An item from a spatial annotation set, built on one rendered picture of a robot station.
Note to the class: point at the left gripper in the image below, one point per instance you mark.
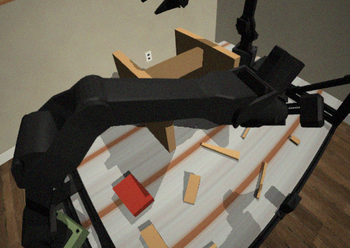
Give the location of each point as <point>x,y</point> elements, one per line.
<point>310,108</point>

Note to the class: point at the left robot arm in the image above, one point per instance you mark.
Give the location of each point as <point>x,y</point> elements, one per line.
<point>49,146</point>

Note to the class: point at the brown wooden board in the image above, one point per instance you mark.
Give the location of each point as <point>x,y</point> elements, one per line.
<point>216,58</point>
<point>164,130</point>

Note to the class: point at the red rectangular block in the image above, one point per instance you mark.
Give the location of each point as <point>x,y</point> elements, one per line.
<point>133,195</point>

